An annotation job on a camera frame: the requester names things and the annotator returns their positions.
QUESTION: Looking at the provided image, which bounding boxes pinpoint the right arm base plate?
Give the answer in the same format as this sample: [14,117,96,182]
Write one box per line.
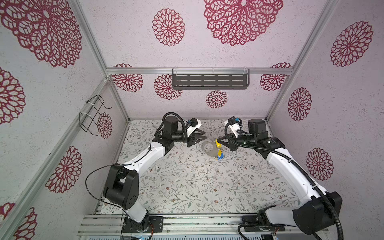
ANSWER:
[242,215,286,232]

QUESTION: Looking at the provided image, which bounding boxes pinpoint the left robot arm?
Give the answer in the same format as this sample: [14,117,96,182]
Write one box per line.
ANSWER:
[103,112,207,227]

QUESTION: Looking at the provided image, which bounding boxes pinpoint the blue key tag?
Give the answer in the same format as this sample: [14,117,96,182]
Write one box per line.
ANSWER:
[216,152,224,161]

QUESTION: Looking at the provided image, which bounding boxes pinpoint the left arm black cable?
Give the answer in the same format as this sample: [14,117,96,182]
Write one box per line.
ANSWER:
[85,163,133,240]

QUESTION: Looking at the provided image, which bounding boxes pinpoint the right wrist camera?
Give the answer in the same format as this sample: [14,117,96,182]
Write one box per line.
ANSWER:
[226,116,243,138]

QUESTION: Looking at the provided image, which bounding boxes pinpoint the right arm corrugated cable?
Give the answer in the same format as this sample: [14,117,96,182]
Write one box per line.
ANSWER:
[224,119,344,240]

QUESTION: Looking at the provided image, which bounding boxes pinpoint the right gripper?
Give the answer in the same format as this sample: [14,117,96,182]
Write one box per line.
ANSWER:
[217,131,256,153]

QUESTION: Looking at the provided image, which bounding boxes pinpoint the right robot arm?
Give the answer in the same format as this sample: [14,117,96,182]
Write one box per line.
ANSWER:
[217,117,344,240]

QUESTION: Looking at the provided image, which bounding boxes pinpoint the black wire wall basket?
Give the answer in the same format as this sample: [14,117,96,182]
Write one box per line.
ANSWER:
[78,95,113,139]

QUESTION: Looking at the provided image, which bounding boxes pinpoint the aluminium front rail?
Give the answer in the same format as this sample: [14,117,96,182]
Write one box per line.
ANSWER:
[77,213,330,236]

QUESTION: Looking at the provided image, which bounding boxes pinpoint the grey slotted wall shelf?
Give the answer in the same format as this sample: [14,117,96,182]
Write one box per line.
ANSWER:
[171,69,250,90]

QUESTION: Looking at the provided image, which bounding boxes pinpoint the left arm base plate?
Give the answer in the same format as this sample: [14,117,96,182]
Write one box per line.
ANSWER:
[122,216,164,233]

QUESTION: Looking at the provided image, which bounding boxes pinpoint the yellow key tag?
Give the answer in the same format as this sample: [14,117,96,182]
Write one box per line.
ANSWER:
[216,140,222,149]

